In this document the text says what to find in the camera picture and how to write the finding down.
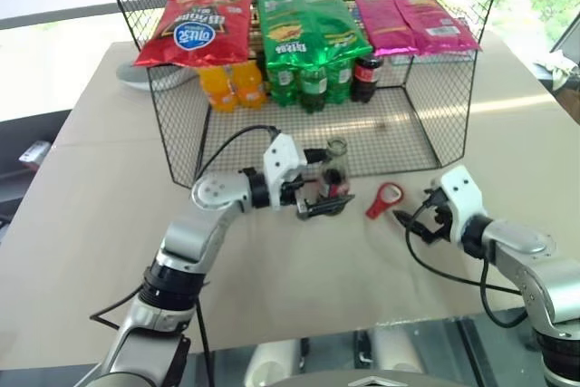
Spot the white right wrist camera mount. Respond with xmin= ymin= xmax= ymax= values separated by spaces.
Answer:
xmin=436 ymin=165 xmax=489 ymax=244

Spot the crumpled white cloth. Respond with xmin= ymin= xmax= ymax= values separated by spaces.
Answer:
xmin=533 ymin=48 xmax=580 ymax=90

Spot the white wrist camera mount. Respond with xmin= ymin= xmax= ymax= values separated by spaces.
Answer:
xmin=262 ymin=132 xmax=307 ymax=212
xmin=436 ymin=165 xmax=489 ymax=244

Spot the grey oval dish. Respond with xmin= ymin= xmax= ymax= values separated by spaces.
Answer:
xmin=116 ymin=60 xmax=192 ymax=92

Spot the orange soda bottle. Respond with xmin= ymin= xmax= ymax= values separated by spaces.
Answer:
xmin=198 ymin=64 xmax=239 ymax=114
xmin=230 ymin=59 xmax=269 ymax=110

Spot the green snack bag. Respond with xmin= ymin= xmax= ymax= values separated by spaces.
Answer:
xmin=307 ymin=0 xmax=374 ymax=72
xmin=255 ymin=0 xmax=325 ymax=85

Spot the dark side desk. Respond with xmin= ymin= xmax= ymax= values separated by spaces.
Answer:
xmin=0 ymin=107 xmax=74 ymax=243

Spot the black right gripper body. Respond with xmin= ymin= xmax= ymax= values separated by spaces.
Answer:
xmin=429 ymin=203 xmax=455 ymax=246

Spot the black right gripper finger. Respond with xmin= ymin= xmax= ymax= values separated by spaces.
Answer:
xmin=391 ymin=208 xmax=437 ymax=246
xmin=421 ymin=186 xmax=449 ymax=213

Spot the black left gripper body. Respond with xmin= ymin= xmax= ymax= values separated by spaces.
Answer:
xmin=279 ymin=171 xmax=321 ymax=221

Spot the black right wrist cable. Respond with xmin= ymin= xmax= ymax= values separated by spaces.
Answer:
xmin=404 ymin=202 xmax=530 ymax=330

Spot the pink snack bag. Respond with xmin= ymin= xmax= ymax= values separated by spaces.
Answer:
xmin=392 ymin=0 xmax=482 ymax=56
xmin=352 ymin=0 xmax=421 ymax=58

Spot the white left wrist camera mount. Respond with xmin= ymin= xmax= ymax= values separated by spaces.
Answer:
xmin=262 ymin=132 xmax=307 ymax=212

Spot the red bottle opener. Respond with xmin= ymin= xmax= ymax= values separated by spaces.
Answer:
xmin=365 ymin=182 xmax=406 ymax=219

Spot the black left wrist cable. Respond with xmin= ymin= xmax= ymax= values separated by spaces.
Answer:
xmin=194 ymin=124 xmax=285 ymax=189

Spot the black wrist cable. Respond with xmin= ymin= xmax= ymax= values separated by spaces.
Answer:
xmin=404 ymin=202 xmax=530 ymax=330
xmin=194 ymin=124 xmax=285 ymax=189

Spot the black left elbow cable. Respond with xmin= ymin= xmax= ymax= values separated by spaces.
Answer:
xmin=89 ymin=276 xmax=215 ymax=387

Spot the white rounded cylinder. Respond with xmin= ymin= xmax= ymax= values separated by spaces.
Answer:
xmin=370 ymin=326 xmax=426 ymax=375
xmin=246 ymin=336 xmax=301 ymax=387

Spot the dark monitor edge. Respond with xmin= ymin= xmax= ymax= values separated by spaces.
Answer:
xmin=548 ymin=9 xmax=580 ymax=63

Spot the dark cola bottle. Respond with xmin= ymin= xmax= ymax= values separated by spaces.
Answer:
xmin=350 ymin=54 xmax=386 ymax=105

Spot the red snack bag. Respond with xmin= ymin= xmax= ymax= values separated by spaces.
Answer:
xmin=133 ymin=0 xmax=255 ymax=69

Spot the clear glass bottle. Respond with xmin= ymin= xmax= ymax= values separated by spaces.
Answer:
xmin=316 ymin=137 xmax=353 ymax=217

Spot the green soda bottle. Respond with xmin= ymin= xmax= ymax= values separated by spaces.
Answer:
xmin=325 ymin=60 xmax=355 ymax=105
xmin=266 ymin=67 xmax=301 ymax=108
xmin=296 ymin=67 xmax=331 ymax=115

